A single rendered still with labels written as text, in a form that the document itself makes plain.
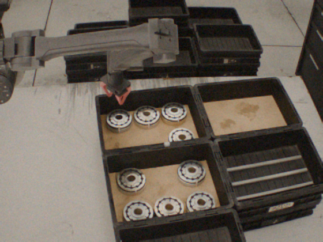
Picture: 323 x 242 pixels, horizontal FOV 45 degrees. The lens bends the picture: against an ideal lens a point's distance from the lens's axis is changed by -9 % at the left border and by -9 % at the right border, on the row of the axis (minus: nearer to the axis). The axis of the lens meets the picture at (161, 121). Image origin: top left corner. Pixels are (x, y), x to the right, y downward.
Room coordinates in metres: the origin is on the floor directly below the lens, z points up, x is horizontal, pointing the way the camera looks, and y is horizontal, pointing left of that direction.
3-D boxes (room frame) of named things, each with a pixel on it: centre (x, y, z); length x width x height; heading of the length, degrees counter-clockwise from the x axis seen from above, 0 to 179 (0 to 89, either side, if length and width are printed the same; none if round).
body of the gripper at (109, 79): (1.16, 0.17, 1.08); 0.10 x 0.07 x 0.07; 51
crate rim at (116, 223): (0.82, -0.03, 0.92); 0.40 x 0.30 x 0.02; 103
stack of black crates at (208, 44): (2.15, -0.39, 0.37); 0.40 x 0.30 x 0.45; 98
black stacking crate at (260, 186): (0.91, -0.42, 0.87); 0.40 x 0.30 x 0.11; 103
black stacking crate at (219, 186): (0.82, -0.03, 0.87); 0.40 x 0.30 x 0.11; 103
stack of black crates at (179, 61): (2.10, 0.01, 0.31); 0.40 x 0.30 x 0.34; 98
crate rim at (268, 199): (0.91, -0.42, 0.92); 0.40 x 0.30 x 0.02; 103
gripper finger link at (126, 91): (1.15, 0.16, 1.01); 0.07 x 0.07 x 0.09; 51
